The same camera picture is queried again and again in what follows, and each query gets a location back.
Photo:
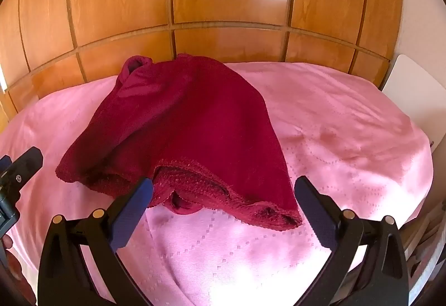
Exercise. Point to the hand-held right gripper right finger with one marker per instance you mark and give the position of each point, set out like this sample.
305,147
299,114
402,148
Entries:
313,208

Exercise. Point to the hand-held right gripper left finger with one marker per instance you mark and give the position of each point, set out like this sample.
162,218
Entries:
134,208

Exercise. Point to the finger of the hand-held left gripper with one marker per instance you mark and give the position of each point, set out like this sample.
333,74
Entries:
29,161

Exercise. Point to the dark red knitted sweater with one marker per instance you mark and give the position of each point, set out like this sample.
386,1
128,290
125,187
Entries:
195,125

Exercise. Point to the person's left hand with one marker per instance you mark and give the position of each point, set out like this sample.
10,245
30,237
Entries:
6,241

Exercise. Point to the pink bedspread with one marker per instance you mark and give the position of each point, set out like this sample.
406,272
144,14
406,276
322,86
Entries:
348,138

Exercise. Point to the white slatted furniture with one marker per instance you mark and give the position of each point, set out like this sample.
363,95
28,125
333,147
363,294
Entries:
423,239

